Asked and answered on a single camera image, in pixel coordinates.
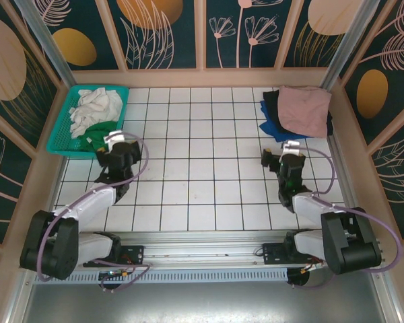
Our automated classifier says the pink printed t-shirt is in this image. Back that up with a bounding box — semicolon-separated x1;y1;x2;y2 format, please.
276;85;333;138

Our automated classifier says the crumpled green t-shirt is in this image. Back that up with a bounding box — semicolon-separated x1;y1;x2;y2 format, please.
79;120;121;154

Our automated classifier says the folded blue t-shirt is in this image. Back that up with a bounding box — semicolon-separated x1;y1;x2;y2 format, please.
258;100;312;142

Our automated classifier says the crumpled white t-shirt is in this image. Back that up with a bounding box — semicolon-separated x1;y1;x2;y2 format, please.
69;87;124;139

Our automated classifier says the teal plastic basket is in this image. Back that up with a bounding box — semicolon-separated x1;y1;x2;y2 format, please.
46;84;130;161

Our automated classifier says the folded black t-shirt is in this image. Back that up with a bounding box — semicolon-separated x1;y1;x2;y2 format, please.
262;89;334;137

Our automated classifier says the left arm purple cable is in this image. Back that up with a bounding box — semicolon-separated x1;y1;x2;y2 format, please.
36;131;152;293

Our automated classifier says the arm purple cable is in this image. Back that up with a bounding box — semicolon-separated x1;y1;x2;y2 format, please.
36;131;152;293
289;143;404;291

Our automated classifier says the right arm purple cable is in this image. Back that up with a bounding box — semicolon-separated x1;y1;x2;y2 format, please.
289;143;404;291

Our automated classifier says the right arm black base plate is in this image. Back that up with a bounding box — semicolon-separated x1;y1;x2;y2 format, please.
261;242;292;266

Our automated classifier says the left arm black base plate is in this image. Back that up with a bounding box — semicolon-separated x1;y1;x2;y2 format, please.
83;245;145;268

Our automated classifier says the yellow connector with wires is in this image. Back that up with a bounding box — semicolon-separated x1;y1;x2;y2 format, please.
299;262;324;275

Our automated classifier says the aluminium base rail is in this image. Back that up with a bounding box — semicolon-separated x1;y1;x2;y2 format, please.
18;230;386;270

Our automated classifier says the small circuit board with wires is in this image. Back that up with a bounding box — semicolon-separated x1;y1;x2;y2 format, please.
99;268;131;281

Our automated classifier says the aluminium frame post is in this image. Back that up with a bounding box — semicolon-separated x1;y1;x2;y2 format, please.
13;0;77;89
318;0;381;98

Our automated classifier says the perforated grey cable tray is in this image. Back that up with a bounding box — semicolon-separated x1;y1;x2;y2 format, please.
33;271;289;283

